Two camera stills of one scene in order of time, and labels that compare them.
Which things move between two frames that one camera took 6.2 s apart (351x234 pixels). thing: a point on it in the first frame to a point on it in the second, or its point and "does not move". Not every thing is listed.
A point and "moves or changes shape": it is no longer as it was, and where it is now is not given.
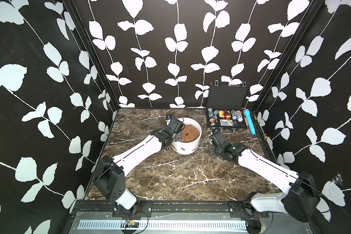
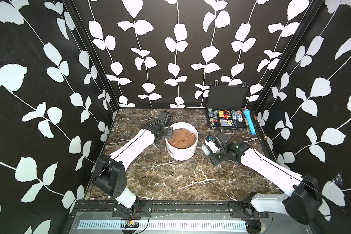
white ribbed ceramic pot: (187, 147) moves or changes shape
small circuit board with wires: (131, 224) does not move
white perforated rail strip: (163, 225) does not move
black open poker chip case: (225, 104) does not move
